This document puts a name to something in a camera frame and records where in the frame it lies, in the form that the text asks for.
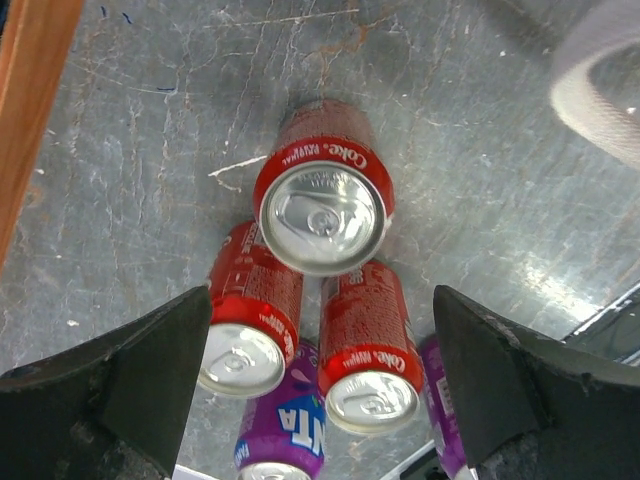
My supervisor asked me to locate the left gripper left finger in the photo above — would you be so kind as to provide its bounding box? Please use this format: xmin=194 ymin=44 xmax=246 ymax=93
xmin=1 ymin=286 xmax=212 ymax=479

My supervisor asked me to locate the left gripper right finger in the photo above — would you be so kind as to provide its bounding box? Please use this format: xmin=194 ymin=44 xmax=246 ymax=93
xmin=433 ymin=285 xmax=639 ymax=479

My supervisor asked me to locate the brown canvas tote bag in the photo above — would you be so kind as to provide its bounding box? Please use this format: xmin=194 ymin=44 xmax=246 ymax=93
xmin=549 ymin=1 xmax=639 ymax=169

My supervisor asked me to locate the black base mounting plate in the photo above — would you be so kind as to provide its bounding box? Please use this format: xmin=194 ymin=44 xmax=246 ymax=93
xmin=403 ymin=289 xmax=639 ymax=479

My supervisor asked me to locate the purple fanta can front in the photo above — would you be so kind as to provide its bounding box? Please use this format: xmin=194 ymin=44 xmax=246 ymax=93
xmin=420 ymin=335 xmax=477 ymax=480

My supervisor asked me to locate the purple fanta can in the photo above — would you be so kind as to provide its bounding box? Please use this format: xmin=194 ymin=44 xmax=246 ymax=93
xmin=420 ymin=335 xmax=477 ymax=480
xmin=234 ymin=339 xmax=326 ymax=480

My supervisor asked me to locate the red coke can front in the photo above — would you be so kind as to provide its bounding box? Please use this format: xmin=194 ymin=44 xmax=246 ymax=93
xmin=318 ymin=260 xmax=424 ymax=435

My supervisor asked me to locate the red coke can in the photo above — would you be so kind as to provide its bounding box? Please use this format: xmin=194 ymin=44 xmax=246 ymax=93
xmin=253 ymin=99 xmax=395 ymax=277
xmin=198 ymin=221 xmax=304 ymax=399
xmin=318 ymin=260 xmax=424 ymax=435

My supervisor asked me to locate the red coke can back left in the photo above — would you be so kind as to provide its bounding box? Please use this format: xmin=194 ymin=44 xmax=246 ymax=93
xmin=198 ymin=221 xmax=304 ymax=399

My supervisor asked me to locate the purple fanta can left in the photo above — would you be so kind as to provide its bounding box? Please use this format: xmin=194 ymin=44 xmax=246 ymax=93
xmin=234 ymin=339 xmax=326 ymax=480

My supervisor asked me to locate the red coke can back right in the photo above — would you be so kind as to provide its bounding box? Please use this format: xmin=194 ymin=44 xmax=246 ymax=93
xmin=253 ymin=99 xmax=395 ymax=277

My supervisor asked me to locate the orange wooden divider tray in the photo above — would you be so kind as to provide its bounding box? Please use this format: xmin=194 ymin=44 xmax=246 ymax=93
xmin=1 ymin=1 xmax=84 ymax=259

